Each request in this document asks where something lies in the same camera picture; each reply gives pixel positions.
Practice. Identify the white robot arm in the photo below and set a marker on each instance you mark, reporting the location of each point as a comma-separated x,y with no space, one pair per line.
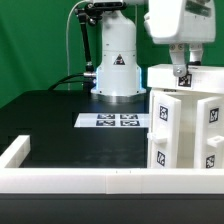
118,77

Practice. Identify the white U-shaped fence wall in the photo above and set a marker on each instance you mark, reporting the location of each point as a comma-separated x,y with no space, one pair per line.
16,179

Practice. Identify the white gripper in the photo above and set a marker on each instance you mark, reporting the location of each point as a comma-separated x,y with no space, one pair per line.
181,21

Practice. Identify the white cabinet top block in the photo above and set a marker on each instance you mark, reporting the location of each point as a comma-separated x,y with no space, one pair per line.
199,79

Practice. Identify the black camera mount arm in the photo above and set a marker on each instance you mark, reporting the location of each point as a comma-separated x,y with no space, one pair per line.
87,16

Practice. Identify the white marker base plate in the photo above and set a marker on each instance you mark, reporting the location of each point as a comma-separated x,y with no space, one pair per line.
112,120

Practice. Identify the white cabinet body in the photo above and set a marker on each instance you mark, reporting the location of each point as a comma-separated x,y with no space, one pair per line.
186,143

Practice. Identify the white cabinet door panel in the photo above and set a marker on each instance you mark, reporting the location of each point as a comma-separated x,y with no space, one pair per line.
163,132

